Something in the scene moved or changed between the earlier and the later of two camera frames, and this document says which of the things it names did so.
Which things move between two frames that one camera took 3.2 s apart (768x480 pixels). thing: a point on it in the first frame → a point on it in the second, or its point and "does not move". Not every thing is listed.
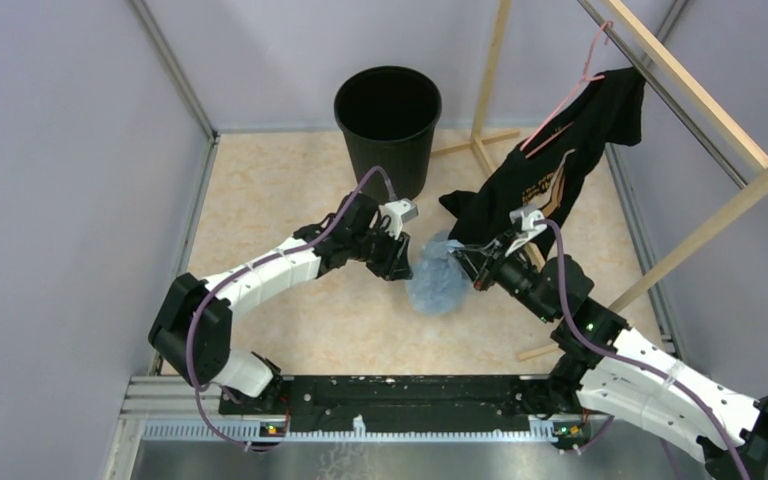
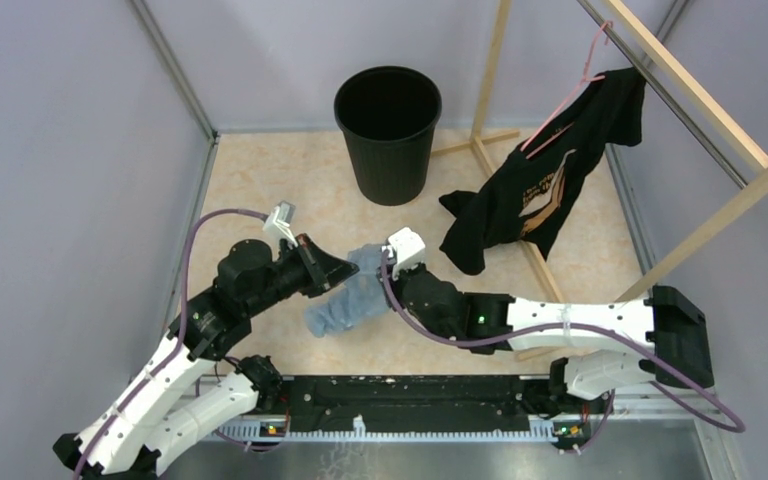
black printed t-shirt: [552, 172] does not move
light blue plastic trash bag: [438, 284] → [357, 298]
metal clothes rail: [664, 95] does not move
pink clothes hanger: [585, 78] does not move
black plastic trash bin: [388, 115] does not move
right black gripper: [478, 259] → [407, 273]
